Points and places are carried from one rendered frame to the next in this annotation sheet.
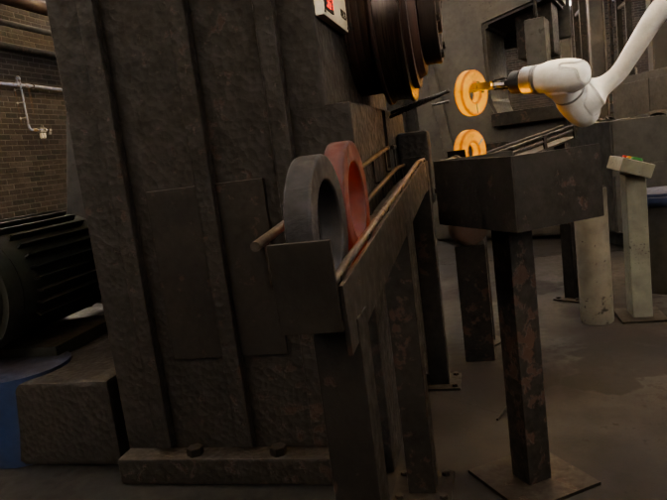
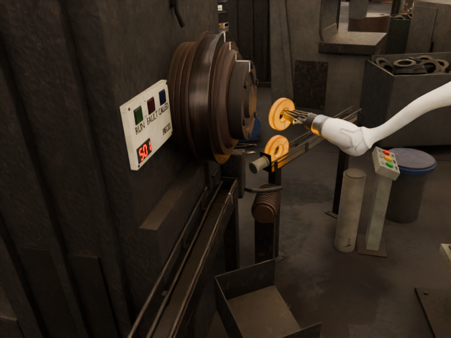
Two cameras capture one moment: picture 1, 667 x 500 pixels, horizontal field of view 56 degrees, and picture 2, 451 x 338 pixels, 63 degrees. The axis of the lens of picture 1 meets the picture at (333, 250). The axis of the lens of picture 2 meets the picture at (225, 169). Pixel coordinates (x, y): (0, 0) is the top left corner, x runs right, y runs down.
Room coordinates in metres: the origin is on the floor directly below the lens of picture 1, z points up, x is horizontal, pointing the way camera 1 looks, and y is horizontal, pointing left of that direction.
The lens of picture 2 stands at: (0.52, -0.31, 1.53)
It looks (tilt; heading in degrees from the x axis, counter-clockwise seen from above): 28 degrees down; 2
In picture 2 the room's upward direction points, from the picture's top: 3 degrees counter-clockwise
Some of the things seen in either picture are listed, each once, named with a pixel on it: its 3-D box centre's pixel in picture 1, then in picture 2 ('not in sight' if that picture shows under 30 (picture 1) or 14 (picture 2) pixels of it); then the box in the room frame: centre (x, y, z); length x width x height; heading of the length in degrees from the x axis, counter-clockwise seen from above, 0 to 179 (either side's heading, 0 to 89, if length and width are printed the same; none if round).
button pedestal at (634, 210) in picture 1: (635, 236); (378, 204); (2.31, -1.14, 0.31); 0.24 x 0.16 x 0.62; 166
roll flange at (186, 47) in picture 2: (367, 23); (196, 98); (1.85, -0.18, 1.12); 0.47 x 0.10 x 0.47; 166
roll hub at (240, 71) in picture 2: (431, 11); (244, 100); (1.81, -0.35, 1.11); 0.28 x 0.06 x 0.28; 166
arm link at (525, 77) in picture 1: (531, 79); (321, 125); (2.05, -0.70, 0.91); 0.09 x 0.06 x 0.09; 131
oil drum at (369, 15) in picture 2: not in sight; (365, 45); (6.45, -2.40, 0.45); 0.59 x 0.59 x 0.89
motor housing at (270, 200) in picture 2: (473, 280); (266, 233); (2.12, -0.47, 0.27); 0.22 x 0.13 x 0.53; 166
